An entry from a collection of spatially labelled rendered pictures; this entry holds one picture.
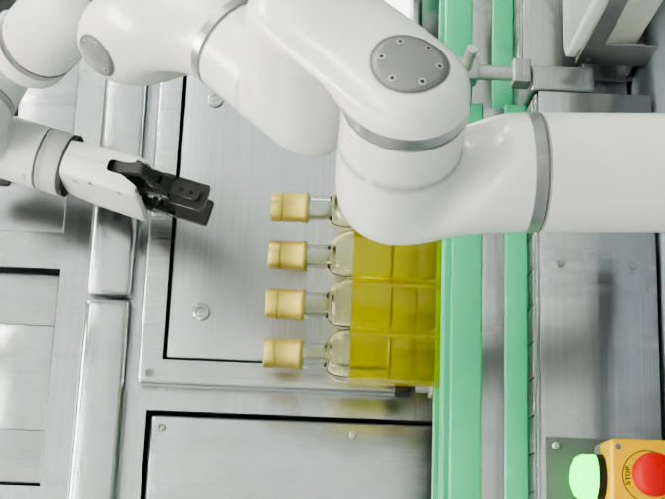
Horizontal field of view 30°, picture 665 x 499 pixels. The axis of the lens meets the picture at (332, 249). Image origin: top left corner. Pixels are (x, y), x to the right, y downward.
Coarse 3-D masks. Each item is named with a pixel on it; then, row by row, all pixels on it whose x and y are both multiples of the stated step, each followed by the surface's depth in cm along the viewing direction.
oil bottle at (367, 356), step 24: (336, 336) 139; (360, 336) 138; (384, 336) 138; (408, 336) 138; (432, 336) 139; (336, 360) 138; (360, 360) 138; (384, 360) 138; (408, 360) 138; (432, 360) 138; (384, 384) 141; (408, 384) 141; (432, 384) 140
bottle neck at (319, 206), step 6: (312, 198) 144; (318, 198) 144; (324, 198) 144; (312, 204) 143; (318, 204) 143; (324, 204) 143; (312, 210) 143; (318, 210) 143; (324, 210) 143; (312, 216) 144; (318, 216) 144; (324, 216) 144
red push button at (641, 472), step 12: (648, 456) 113; (660, 456) 113; (636, 468) 113; (648, 468) 113; (660, 468) 113; (636, 480) 113; (648, 480) 112; (660, 480) 112; (648, 492) 112; (660, 492) 112
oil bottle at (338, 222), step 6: (330, 198) 144; (336, 198) 143; (330, 204) 143; (336, 204) 143; (330, 210) 143; (336, 210) 142; (330, 216) 144; (336, 216) 142; (342, 216) 142; (336, 222) 143; (342, 222) 142; (348, 222) 142; (336, 228) 144; (342, 228) 143; (348, 228) 143
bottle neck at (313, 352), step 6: (306, 342) 140; (306, 348) 139; (312, 348) 139; (318, 348) 139; (306, 354) 139; (312, 354) 139; (318, 354) 139; (306, 360) 139; (312, 360) 139; (318, 360) 139; (306, 366) 140; (312, 366) 140; (318, 366) 140
